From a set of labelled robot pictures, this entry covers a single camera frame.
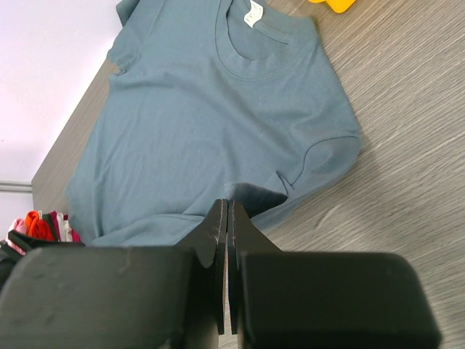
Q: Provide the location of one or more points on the orange folded t-shirt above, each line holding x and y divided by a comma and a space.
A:
37, 227

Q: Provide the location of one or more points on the blue-grey t-shirt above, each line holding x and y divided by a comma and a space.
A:
212, 100

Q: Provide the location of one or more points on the yellow plastic tray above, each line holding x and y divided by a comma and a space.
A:
337, 6

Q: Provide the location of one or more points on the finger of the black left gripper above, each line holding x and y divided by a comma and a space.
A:
9, 258

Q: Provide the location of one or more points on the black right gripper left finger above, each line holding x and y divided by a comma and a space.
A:
120, 297

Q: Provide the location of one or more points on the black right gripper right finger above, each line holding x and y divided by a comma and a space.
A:
282, 299

